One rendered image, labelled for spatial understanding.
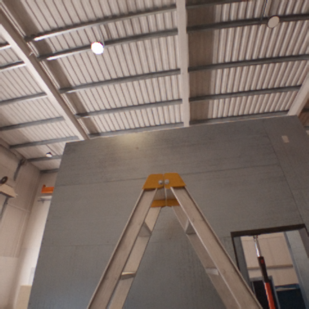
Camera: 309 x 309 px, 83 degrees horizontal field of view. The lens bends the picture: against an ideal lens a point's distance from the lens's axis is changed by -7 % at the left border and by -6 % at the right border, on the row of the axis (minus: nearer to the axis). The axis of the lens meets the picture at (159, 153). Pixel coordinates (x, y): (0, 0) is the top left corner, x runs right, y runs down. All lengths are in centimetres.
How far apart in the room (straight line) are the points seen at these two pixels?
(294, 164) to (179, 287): 141
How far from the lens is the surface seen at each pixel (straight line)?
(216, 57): 759
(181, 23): 617
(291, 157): 204
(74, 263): 181
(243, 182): 176
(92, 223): 179
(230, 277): 87
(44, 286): 195
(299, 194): 190
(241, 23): 723
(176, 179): 91
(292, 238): 579
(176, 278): 157
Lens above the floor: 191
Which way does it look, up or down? 32 degrees up
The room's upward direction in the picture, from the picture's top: 3 degrees counter-clockwise
